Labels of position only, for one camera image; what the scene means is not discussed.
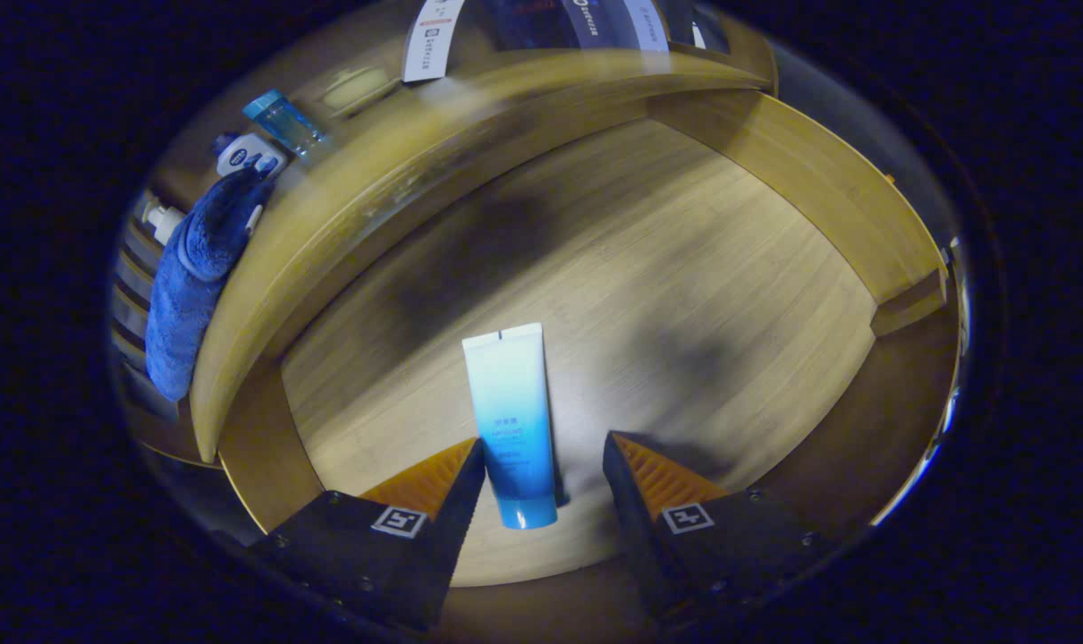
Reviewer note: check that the rolled blue towel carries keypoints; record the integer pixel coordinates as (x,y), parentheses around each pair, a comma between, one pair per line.
(188,286)

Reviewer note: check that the beige lidded ceramic cup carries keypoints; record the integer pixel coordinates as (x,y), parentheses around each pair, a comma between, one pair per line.
(358,88)

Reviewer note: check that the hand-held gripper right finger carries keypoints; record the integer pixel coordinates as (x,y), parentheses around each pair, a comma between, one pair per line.
(630,528)

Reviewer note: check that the wooden cabinet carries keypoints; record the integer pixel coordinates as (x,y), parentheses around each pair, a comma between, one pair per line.
(326,277)

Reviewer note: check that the white book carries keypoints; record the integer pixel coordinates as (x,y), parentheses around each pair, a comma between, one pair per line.
(429,45)

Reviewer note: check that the wooden drawer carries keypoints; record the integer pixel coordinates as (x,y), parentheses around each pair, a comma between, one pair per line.
(684,268)

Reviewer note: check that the wooden countertop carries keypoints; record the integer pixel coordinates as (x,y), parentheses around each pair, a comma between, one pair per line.
(398,152)

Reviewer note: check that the white pump bottle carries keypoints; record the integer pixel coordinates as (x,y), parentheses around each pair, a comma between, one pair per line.
(165,224)

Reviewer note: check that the navy book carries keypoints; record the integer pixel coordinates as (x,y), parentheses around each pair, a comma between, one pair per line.
(519,22)

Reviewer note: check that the light purple book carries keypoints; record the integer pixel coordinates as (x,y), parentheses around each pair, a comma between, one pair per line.
(648,27)

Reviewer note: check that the blue and white tube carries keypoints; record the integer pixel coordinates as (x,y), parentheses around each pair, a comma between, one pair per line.
(510,411)

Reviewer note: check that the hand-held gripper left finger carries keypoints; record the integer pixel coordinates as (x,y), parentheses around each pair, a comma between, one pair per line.
(456,528)

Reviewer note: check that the clear blue bottle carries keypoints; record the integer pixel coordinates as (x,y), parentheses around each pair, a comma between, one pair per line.
(282,118)

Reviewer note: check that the white bottle blue cap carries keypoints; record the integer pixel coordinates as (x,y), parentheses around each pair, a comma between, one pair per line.
(246,154)

